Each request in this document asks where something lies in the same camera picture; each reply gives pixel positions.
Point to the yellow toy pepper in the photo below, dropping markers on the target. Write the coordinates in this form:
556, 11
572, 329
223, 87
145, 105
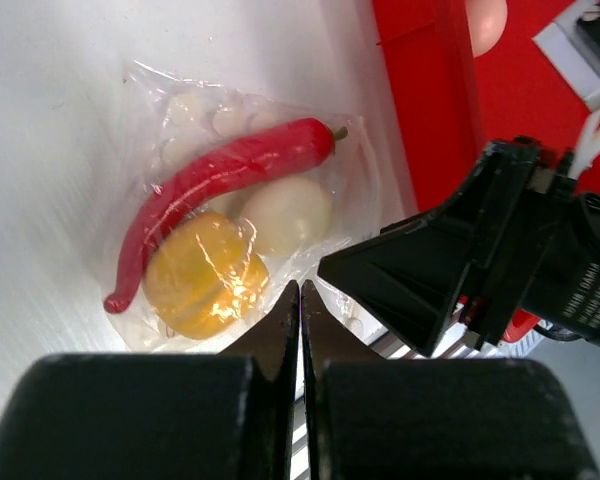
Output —
204, 277

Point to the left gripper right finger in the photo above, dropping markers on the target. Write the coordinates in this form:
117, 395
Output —
373, 418

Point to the red plastic tray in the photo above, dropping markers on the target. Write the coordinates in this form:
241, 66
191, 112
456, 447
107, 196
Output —
445, 100

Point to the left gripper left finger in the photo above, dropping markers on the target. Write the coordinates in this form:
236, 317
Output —
160, 416

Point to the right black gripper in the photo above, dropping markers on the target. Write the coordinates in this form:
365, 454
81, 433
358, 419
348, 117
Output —
515, 235

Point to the clear zip top bag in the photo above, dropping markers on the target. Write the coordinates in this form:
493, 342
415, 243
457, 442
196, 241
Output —
224, 197

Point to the white egg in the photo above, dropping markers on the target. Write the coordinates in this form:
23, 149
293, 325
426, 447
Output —
486, 21
288, 215

